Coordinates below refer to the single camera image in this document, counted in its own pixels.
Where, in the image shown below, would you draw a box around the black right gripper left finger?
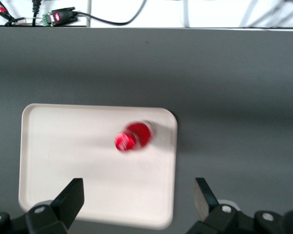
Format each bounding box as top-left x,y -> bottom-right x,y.
25,177 -> 85,234

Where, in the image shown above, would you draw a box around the red coke bottle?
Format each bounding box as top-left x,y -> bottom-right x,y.
114,119 -> 157,154

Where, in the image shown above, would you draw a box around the black adapter cable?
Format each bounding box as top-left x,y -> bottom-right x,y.
74,0 -> 148,25

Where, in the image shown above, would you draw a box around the red clip wires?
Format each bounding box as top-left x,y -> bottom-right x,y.
0,0 -> 28,27

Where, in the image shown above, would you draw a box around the cream rectangular tray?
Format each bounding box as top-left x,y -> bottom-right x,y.
18,103 -> 179,231

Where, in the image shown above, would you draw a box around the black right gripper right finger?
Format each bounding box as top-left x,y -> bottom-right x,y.
186,177 -> 259,234

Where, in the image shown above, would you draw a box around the black serial adapter red logo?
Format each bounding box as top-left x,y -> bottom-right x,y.
42,6 -> 79,27

